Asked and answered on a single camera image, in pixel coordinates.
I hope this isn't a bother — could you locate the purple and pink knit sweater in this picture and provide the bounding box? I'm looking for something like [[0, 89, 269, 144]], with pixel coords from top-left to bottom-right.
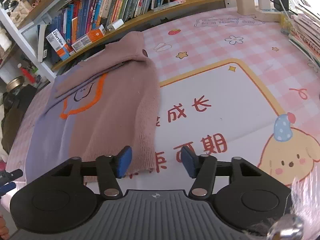
[[24, 31, 160, 183]]

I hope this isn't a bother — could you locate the brown and beige clothes pile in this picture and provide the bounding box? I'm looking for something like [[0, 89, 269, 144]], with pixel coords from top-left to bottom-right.
[[1, 85, 37, 154]]

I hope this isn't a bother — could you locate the pink checkered cartoon table mat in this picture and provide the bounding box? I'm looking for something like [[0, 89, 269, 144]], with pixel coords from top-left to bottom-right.
[[5, 6, 320, 193]]

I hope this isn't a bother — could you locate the gold metal bowl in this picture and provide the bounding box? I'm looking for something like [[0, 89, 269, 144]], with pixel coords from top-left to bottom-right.
[[6, 76, 24, 93]]

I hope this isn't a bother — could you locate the white orange medicine box flat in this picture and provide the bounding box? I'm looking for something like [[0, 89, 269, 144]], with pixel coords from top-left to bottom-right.
[[72, 25, 106, 52]]

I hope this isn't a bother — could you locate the white orange medicine box upright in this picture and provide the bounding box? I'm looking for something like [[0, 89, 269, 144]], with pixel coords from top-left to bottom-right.
[[46, 29, 70, 60]]

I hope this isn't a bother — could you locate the small white charger block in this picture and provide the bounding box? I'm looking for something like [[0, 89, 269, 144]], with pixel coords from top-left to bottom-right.
[[106, 19, 124, 32]]

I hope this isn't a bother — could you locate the wooden white bookshelf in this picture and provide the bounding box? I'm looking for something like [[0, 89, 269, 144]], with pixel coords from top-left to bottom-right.
[[1, 0, 230, 81]]

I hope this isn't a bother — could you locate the white power strip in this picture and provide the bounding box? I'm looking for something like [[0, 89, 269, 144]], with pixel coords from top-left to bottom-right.
[[254, 7, 281, 22]]

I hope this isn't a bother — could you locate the small yellow glass jar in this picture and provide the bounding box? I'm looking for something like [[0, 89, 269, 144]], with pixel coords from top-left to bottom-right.
[[280, 11, 292, 35]]

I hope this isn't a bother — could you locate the stack of books at right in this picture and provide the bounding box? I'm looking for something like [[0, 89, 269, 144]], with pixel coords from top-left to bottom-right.
[[289, 3, 319, 73]]

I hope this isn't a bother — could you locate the white pearl handbag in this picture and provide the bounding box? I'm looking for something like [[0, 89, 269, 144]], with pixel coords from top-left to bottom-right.
[[8, 0, 33, 27]]

